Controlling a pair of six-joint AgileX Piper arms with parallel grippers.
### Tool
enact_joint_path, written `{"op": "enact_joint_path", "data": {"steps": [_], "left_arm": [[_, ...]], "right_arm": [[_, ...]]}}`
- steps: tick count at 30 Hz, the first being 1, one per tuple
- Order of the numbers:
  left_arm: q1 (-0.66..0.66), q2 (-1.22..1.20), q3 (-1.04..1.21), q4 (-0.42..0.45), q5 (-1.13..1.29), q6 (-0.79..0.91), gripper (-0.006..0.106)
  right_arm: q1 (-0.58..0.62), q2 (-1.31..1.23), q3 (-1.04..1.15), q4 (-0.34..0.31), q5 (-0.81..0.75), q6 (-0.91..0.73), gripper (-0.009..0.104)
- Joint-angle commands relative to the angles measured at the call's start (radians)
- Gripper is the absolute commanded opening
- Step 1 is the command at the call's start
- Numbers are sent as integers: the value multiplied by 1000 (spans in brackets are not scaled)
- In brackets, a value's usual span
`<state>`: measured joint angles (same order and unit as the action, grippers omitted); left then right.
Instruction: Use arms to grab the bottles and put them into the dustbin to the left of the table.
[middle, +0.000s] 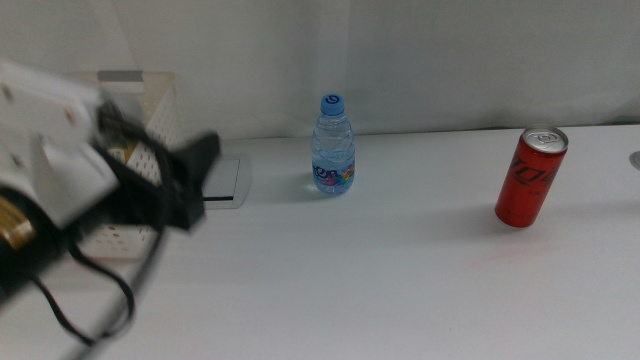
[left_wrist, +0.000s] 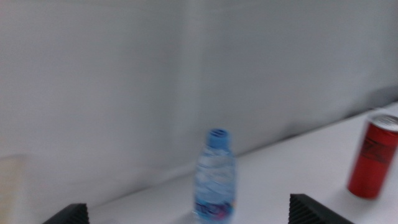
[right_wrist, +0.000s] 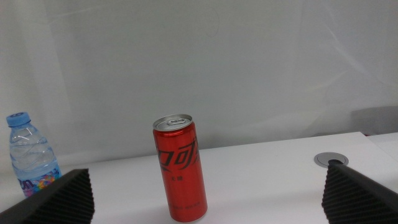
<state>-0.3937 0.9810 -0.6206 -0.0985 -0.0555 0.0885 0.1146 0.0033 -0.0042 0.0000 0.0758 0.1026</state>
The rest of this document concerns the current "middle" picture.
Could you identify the yellow tea bottle white cap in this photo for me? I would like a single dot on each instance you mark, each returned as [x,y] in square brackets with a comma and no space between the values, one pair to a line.
[122,152]

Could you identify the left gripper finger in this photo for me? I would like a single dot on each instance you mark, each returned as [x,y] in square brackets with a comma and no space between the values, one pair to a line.
[195,175]

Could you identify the red cola can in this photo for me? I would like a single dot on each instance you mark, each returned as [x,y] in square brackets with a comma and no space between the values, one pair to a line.
[527,185]

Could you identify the white curtain backdrop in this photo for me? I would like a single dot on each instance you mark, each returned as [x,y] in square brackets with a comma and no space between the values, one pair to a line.
[400,60]

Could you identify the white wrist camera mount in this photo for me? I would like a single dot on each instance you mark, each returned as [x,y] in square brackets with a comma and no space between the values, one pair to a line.
[55,150]

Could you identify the clear water bottle blue cap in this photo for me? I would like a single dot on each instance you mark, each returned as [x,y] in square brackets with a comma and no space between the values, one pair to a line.
[333,150]

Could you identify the white perforated plastic basket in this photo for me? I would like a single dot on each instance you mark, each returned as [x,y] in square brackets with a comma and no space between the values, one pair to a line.
[155,125]

